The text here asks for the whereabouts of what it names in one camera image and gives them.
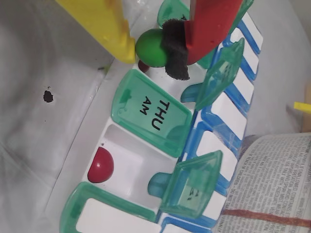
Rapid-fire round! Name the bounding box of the light wooden block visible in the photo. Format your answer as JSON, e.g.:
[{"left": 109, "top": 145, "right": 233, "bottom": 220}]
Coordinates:
[{"left": 302, "top": 84, "right": 311, "bottom": 133}]

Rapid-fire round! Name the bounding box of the white table cover sheet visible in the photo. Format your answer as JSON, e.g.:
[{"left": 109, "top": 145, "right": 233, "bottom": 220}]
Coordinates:
[{"left": 0, "top": 0, "right": 311, "bottom": 233}]

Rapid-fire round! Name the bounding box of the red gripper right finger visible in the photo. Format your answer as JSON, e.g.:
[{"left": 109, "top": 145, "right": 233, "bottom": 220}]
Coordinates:
[{"left": 160, "top": 0, "right": 245, "bottom": 81}]

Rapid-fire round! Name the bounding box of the green round pill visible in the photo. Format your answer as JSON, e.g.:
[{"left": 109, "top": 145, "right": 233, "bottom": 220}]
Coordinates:
[{"left": 135, "top": 28, "right": 171, "bottom": 68}]

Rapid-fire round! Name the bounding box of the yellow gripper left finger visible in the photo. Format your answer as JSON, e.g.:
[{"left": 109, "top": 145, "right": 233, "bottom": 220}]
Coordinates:
[{"left": 55, "top": 0, "right": 136, "bottom": 65}]

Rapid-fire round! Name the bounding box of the printed label cylindrical container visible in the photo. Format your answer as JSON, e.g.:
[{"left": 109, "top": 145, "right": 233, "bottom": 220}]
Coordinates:
[{"left": 217, "top": 133, "right": 311, "bottom": 233}]

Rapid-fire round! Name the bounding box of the brown rubber band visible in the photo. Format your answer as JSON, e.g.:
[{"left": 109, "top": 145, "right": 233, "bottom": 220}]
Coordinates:
[{"left": 222, "top": 210, "right": 306, "bottom": 228}]

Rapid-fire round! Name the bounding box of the weekly pill organizer box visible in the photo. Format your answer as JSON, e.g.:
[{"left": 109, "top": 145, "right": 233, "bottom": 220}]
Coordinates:
[{"left": 58, "top": 0, "right": 264, "bottom": 233}]

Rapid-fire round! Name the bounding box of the red round pill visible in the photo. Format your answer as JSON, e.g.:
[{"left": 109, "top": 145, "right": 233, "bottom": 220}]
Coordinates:
[
  {"left": 138, "top": 59, "right": 150, "bottom": 73},
  {"left": 87, "top": 147, "right": 115, "bottom": 183}
]

